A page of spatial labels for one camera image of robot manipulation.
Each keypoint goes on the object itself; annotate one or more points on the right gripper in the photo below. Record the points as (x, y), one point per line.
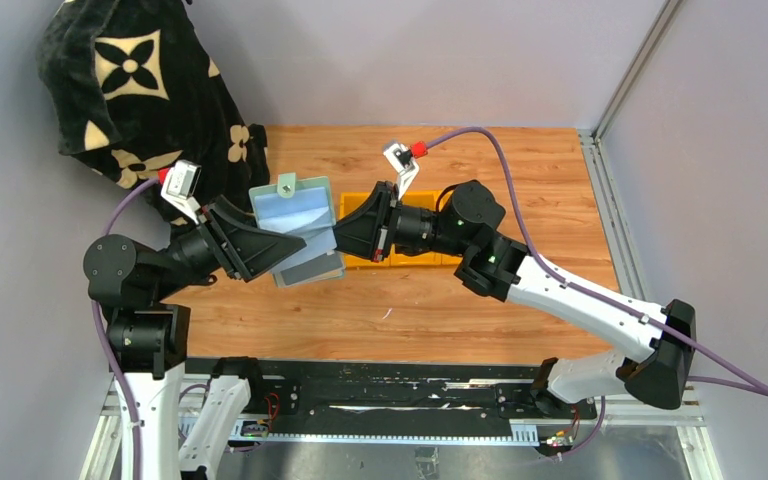
(386, 221)

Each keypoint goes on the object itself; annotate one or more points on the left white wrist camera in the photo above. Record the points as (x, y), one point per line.
(178, 184)

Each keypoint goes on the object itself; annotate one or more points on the middle yellow plastic bin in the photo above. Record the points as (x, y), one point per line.
(423, 199)

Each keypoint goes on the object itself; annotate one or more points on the black floral patterned blanket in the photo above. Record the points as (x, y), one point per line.
(135, 91)

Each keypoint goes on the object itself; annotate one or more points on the aluminium frame rail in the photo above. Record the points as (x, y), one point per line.
(593, 143)

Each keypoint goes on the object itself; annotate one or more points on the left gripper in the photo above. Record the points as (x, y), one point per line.
(223, 240)

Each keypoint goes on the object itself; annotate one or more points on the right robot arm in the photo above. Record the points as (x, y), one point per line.
(648, 358)

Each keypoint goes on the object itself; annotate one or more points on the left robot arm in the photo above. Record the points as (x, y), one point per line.
(146, 338)

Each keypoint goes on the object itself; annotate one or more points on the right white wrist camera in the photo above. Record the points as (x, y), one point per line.
(403, 161)

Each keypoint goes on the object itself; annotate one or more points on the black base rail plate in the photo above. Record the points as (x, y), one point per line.
(330, 398)

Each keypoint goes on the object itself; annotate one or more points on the green leather card holder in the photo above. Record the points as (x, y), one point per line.
(302, 208)

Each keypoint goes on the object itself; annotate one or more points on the left yellow plastic bin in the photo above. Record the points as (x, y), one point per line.
(348, 203)

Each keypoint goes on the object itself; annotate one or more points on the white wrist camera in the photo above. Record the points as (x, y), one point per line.
(178, 184)
(403, 161)

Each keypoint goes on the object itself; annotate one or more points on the right yellow plastic bin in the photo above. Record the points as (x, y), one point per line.
(444, 195)

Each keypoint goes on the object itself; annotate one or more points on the yellow plastic bin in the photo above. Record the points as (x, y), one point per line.
(423, 199)
(348, 203)
(444, 195)

